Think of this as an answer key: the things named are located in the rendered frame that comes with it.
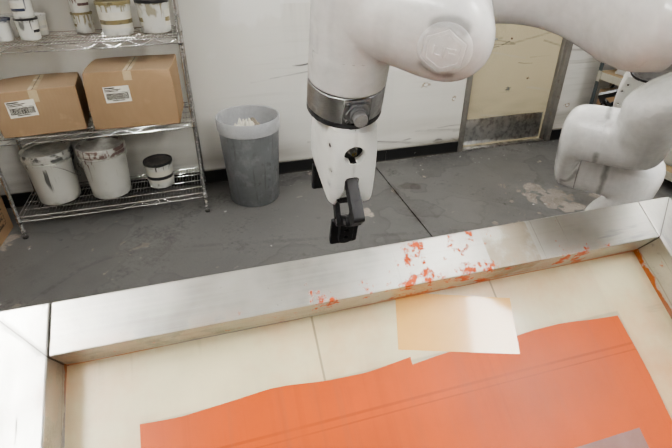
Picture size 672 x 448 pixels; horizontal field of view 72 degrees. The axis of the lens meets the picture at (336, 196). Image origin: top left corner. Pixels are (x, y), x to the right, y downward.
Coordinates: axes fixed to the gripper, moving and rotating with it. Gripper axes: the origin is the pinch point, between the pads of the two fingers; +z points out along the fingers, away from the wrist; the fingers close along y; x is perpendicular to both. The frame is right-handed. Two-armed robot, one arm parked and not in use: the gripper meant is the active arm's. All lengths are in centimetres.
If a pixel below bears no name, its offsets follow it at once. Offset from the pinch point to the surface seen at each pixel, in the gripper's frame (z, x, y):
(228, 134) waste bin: 161, 4, 218
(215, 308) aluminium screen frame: -11.3, 14.4, -17.9
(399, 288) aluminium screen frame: -10.8, 0.4, -18.9
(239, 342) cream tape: -7.4, 13.1, -18.9
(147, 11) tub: 91, 42, 255
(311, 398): -6.0, 8.4, -23.9
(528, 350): -5.9, -10.3, -24.3
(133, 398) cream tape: -6.8, 20.9, -21.2
